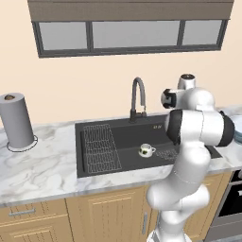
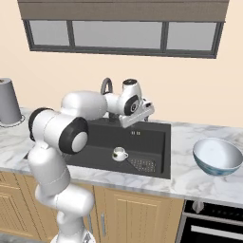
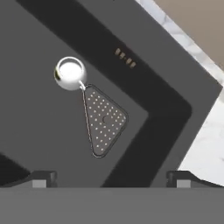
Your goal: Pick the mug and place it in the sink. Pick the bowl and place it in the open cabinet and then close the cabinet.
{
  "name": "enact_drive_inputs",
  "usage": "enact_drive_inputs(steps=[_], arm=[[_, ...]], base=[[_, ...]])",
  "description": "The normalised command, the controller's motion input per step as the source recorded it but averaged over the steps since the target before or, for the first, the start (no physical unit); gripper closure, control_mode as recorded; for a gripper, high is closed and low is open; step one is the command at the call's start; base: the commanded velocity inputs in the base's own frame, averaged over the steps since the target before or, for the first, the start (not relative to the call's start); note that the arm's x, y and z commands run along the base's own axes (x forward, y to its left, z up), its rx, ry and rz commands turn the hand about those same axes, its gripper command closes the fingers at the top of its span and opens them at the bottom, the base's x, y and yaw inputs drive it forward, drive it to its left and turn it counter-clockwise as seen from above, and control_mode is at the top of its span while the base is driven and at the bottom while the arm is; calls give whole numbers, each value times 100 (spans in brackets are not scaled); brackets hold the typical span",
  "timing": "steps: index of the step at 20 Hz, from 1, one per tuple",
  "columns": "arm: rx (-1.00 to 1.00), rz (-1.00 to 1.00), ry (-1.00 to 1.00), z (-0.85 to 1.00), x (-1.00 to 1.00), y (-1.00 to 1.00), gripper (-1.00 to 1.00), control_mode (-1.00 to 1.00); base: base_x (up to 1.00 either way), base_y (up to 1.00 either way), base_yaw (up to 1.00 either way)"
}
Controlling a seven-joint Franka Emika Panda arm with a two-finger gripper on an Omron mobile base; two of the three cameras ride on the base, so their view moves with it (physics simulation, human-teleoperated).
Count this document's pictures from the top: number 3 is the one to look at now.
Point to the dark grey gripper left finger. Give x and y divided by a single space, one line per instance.
43 178

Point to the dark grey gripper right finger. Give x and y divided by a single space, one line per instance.
179 178

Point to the dark grey sink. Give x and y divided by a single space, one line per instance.
43 122

